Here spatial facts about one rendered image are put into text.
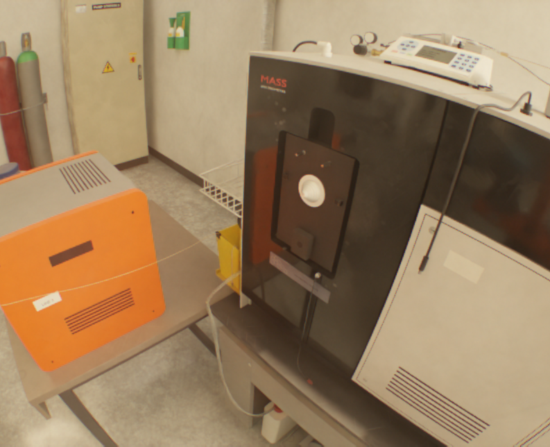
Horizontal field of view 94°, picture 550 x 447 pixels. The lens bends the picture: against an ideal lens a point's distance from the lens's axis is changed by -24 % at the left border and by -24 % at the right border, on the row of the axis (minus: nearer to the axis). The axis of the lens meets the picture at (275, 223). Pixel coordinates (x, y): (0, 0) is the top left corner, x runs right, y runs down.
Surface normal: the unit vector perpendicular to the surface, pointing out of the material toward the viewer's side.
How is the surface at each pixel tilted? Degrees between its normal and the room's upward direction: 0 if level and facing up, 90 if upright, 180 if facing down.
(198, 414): 0
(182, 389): 0
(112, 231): 90
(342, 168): 90
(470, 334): 90
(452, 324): 90
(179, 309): 0
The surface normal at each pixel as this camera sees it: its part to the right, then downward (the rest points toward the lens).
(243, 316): 0.07, -0.84
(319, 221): -0.71, 0.33
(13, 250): 0.70, 0.43
